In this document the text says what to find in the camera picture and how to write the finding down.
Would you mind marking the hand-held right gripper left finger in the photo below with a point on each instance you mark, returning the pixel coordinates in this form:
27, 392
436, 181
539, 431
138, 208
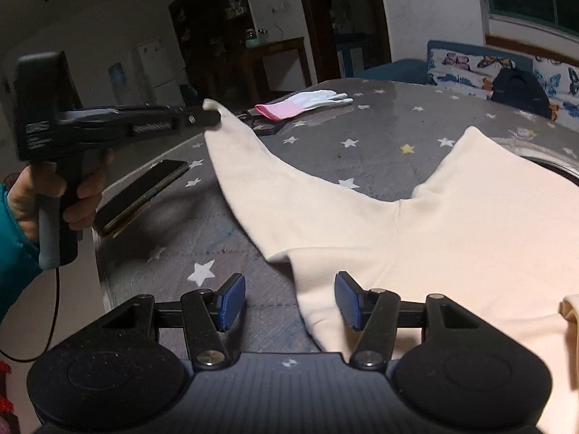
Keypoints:
233, 300

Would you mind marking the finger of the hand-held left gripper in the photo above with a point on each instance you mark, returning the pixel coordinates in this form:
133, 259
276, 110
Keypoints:
190, 120

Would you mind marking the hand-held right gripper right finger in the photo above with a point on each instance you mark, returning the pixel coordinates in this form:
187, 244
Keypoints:
348, 300

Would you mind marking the cream pants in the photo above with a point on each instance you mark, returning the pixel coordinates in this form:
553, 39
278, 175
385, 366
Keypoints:
452, 235

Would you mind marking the person's left forearm teal sleeve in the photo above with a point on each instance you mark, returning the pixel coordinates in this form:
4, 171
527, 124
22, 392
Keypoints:
13, 262

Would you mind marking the person's left hand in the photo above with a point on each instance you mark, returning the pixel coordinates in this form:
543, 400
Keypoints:
90, 190

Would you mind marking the white refrigerator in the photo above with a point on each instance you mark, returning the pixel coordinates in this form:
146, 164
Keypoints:
158, 65

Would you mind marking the black smartphone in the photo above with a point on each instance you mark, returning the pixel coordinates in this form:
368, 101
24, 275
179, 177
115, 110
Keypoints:
140, 196

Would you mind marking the dark wooden cabinet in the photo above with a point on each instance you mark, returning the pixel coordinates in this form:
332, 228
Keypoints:
208, 22

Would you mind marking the teal jar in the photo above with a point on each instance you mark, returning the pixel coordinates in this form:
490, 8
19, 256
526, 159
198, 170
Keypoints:
252, 39

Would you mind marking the wooden side table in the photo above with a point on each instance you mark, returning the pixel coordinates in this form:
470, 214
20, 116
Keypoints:
276, 61

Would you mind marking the white glove with pink cuff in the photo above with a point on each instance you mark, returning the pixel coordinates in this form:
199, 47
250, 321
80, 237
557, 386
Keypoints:
303, 101

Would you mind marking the grey star-print tablecloth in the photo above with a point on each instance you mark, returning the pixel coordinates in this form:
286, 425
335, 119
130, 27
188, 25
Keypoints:
362, 149

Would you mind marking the red object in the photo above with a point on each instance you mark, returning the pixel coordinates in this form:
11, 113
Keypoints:
6, 398

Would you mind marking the butterfly-print sofa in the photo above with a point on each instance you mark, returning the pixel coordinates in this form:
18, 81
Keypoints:
461, 70

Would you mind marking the black backpack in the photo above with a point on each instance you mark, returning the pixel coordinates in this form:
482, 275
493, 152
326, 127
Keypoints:
520, 92

